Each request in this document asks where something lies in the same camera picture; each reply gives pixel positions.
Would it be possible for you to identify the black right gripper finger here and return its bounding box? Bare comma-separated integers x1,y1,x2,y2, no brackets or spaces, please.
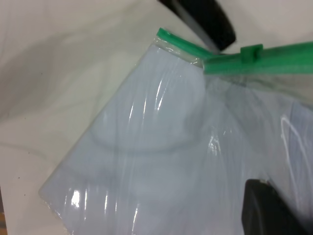
240,178,313,235

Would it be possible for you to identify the green zipper slider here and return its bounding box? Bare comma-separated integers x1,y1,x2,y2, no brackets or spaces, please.
240,43,264,66

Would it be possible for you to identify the clear plastic zip bag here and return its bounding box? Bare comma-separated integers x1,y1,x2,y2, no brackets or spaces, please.
38,26,313,235

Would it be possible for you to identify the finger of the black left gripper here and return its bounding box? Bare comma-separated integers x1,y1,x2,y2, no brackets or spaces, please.
178,0,237,52
157,0,215,51

